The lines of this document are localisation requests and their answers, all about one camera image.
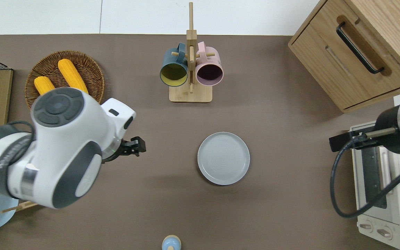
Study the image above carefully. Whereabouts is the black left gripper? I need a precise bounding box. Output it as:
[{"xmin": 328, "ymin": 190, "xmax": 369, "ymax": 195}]
[{"xmin": 102, "ymin": 136, "xmax": 147, "ymax": 164}]

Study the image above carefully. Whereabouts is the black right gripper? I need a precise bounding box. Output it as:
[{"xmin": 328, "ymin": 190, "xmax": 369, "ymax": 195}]
[{"xmin": 329, "ymin": 130, "xmax": 378, "ymax": 153}]

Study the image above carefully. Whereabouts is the gray plate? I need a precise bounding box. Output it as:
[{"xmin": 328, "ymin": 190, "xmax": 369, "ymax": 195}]
[{"xmin": 197, "ymin": 132, "xmax": 251, "ymax": 186}]

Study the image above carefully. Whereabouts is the white toaster oven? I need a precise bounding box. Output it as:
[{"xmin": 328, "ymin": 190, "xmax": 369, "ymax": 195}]
[{"xmin": 349, "ymin": 121, "xmax": 400, "ymax": 250}]

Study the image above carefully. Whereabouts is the wooden mug rack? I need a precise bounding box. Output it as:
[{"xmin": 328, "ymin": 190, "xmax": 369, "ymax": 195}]
[{"xmin": 169, "ymin": 2, "xmax": 213, "ymax": 103}]

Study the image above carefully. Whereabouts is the wooden cabinet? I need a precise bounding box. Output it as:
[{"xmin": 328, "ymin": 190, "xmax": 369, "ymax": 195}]
[{"xmin": 287, "ymin": 0, "xmax": 400, "ymax": 114}]

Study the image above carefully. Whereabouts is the brown wicker basket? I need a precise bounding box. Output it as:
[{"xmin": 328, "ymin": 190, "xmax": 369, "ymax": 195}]
[{"xmin": 25, "ymin": 50, "xmax": 105, "ymax": 110}]

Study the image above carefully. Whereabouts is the dark blue mug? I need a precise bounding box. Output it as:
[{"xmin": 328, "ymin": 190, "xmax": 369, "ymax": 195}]
[{"xmin": 159, "ymin": 42, "xmax": 189, "ymax": 87}]

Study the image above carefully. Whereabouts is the yellow corn cob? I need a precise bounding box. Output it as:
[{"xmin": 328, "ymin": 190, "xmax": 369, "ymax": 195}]
[
  {"xmin": 34, "ymin": 76, "xmax": 56, "ymax": 96},
  {"xmin": 58, "ymin": 59, "xmax": 89, "ymax": 94}
]

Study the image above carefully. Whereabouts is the pink mug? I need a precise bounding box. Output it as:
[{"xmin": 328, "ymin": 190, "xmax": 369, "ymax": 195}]
[{"xmin": 195, "ymin": 41, "xmax": 224, "ymax": 87}]

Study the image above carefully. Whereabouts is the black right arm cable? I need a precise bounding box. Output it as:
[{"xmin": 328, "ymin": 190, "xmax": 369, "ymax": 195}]
[{"xmin": 330, "ymin": 145, "xmax": 400, "ymax": 219}]

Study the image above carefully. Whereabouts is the black cabinet handle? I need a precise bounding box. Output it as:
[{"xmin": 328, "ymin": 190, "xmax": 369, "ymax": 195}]
[{"xmin": 336, "ymin": 22, "xmax": 385, "ymax": 75}]

